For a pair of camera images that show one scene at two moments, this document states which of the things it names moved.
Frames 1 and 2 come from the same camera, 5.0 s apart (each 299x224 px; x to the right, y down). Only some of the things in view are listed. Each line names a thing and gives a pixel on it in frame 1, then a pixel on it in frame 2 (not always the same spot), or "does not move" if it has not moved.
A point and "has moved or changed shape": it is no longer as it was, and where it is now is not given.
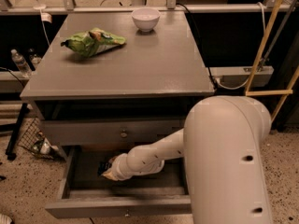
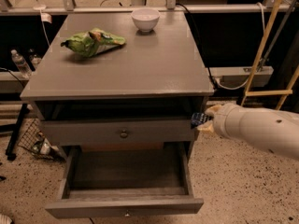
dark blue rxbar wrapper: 103,166 has moved or changed shape
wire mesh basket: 35,141 does not move
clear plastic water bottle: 21,63 does not move
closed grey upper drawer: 106,132 does not move
